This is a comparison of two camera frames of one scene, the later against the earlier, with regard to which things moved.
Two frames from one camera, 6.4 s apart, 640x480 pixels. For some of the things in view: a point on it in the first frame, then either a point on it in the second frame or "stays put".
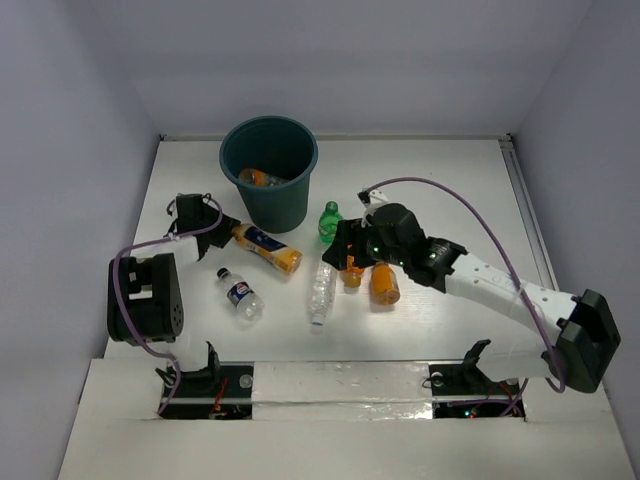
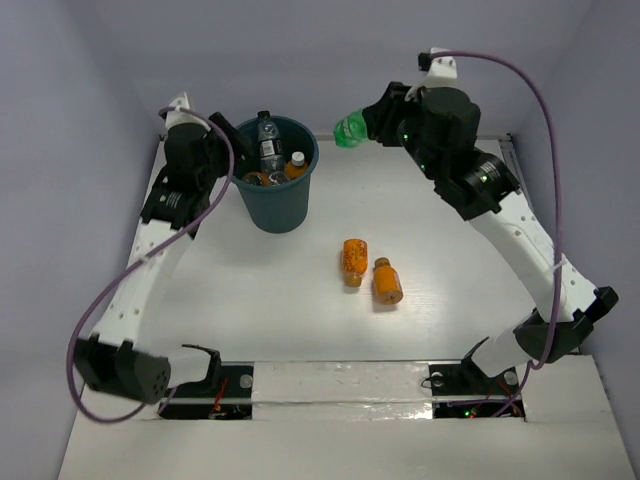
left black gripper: [215, 232] -> [220, 138]
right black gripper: [349, 232] -> [383, 114]
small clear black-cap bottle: [241, 295] -> [270, 146]
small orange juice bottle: [384, 285] stays put
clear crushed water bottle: [322, 292] -> [278, 178]
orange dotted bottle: [352, 274] stays put
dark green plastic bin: [283, 146] stays put
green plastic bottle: [328, 222] -> [350, 130]
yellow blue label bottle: [284, 258] -> [296, 167]
